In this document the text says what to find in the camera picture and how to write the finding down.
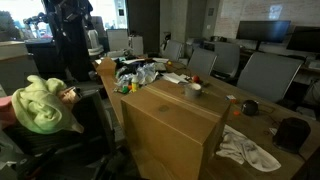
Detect red ball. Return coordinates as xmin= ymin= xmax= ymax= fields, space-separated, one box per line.
xmin=192 ymin=75 xmax=200 ymax=83

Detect black monitor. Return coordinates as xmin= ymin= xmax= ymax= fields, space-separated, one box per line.
xmin=236 ymin=20 xmax=290 ymax=43
xmin=287 ymin=26 xmax=320 ymax=53

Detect grey chair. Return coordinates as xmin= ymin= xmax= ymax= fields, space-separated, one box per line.
xmin=163 ymin=40 xmax=183 ymax=61
xmin=237 ymin=52 xmax=303 ymax=102
xmin=188 ymin=48 xmax=217 ymax=75

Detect yellow-green towel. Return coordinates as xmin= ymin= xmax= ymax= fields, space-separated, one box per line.
xmin=11 ymin=75 xmax=84 ymax=134

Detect crumpled clear plastic bags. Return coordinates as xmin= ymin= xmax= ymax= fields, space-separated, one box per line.
xmin=115 ymin=63 xmax=159 ymax=87

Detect grey chair far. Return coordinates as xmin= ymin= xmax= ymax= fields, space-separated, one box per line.
xmin=163 ymin=40 xmax=183 ymax=61

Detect peach printed shirt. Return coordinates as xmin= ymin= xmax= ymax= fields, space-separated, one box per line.
xmin=58 ymin=87 xmax=81 ymax=109

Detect large cardboard box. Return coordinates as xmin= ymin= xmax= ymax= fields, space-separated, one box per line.
xmin=121 ymin=80 xmax=230 ymax=180

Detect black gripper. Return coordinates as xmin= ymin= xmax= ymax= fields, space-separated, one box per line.
xmin=46 ymin=0 xmax=93 ymax=36

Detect yellow glue bottle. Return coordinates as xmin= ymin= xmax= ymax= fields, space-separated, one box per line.
xmin=131 ymin=75 xmax=139 ymax=92

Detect small round black speaker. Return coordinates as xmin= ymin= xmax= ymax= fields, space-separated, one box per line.
xmin=241 ymin=100 xmax=259 ymax=116

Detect grey chair near right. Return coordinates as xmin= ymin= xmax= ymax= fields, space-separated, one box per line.
xmin=237 ymin=52 xmax=303 ymax=102

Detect grey chair middle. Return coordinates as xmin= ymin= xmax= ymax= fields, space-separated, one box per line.
xmin=188 ymin=48 xmax=217 ymax=75

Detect pink shirt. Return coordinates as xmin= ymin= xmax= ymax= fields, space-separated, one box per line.
xmin=0 ymin=96 xmax=17 ymax=129

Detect grey cloth on table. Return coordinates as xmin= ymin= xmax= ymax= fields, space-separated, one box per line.
xmin=216 ymin=125 xmax=281 ymax=172

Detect grey duct tape roll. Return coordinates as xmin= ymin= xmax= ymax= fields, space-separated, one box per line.
xmin=185 ymin=83 xmax=202 ymax=98

